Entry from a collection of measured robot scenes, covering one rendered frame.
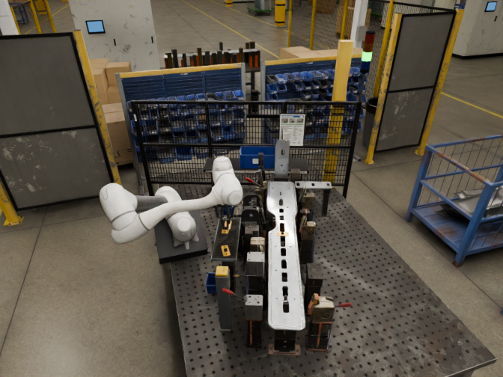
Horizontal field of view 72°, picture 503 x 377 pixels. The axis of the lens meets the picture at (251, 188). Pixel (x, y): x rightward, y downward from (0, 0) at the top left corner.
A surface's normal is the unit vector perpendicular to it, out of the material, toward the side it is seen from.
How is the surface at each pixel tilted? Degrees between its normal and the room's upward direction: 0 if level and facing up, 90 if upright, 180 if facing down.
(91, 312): 0
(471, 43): 90
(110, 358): 0
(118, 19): 90
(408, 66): 91
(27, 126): 92
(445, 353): 0
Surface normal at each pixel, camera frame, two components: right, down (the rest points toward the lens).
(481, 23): 0.29, 0.52
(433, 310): -0.01, -0.84
